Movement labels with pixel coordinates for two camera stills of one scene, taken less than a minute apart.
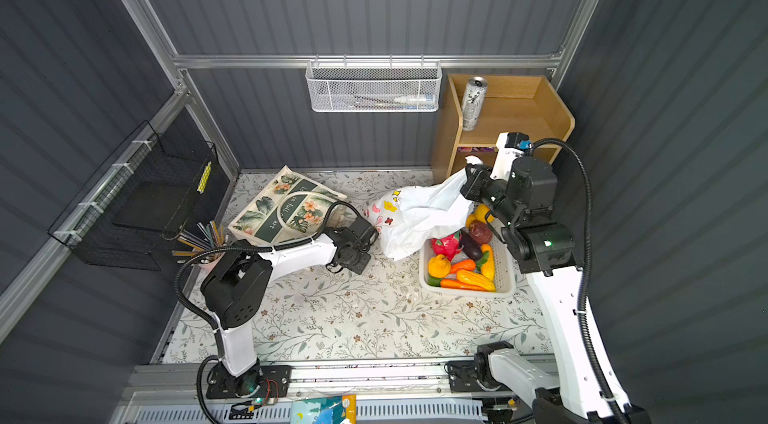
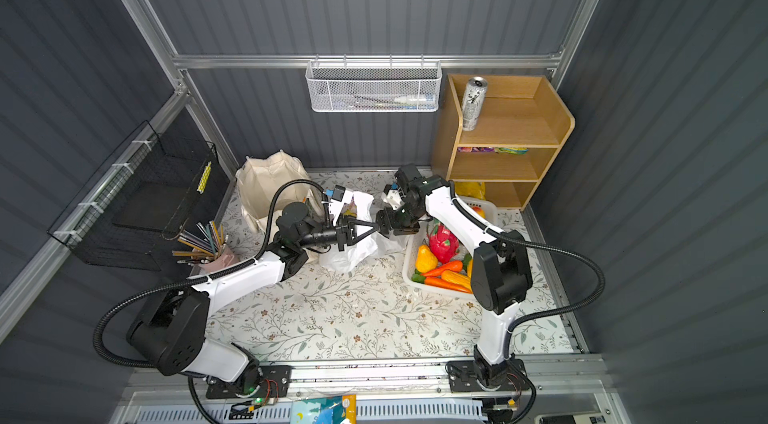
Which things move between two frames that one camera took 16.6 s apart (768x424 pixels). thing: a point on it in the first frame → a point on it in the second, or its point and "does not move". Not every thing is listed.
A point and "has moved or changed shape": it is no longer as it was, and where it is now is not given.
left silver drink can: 473,102 does not move
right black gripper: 475,178 → 388,222
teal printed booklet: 341,409 does not move
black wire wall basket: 136,210 does not move
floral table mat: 385,313 does not move
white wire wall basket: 372,86 does not move
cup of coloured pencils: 203,237 does not move
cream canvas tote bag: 287,210 has moved or changed shape
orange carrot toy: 448,283 does not move
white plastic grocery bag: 406,220 has moved or changed shape
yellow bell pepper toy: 439,266 → 426,261
